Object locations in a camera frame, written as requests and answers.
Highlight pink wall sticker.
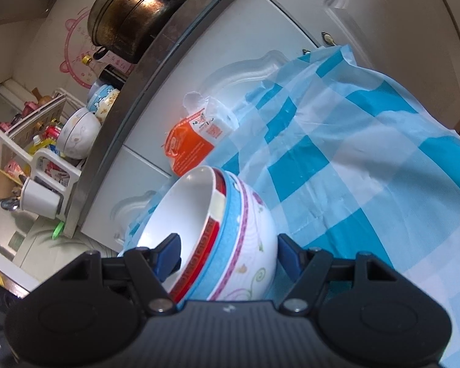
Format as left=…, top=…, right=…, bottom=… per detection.
left=63, top=6, right=139, bottom=86

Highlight white kitchen cabinet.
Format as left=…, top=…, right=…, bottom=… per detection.
left=80, top=0, right=460, bottom=254

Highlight white floral bowl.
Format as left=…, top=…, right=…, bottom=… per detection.
left=57, top=107, right=102, bottom=160

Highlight blue cartoon bowl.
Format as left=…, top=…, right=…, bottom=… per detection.
left=176, top=171, right=250, bottom=311

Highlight orange and clear plastic packet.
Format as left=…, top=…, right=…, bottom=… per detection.
left=163, top=92, right=239, bottom=179

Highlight blue checked plastic tablecloth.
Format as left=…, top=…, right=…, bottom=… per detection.
left=119, top=44, right=460, bottom=368

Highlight dark metal steamer pot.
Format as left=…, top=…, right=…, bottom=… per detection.
left=87, top=0, right=187, bottom=64

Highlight dark sauce bottle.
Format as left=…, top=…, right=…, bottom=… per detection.
left=82, top=56, right=126, bottom=90

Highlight white plastic rack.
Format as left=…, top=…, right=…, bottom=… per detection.
left=0, top=89, right=86, bottom=220

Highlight red label bottle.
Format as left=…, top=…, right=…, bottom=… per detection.
left=42, top=157, right=72, bottom=189

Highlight blue cartoon container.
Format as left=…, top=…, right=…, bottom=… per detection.
left=86, top=82, right=121, bottom=123

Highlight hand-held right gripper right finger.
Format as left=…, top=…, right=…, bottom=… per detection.
left=278, top=233, right=405, bottom=313

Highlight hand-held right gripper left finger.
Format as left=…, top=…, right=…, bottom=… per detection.
left=57, top=233, right=182, bottom=315

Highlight red bowl with white inside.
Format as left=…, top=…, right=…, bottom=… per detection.
left=136, top=166, right=228, bottom=304

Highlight grey speckled kitchen countertop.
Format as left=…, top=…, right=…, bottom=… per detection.
left=63, top=0, right=271, bottom=240

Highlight white plastic cup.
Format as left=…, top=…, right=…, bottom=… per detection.
left=21, top=178, right=64, bottom=220

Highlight white bowl with pink flowers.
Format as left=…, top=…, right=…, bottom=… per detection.
left=207, top=172, right=279, bottom=302

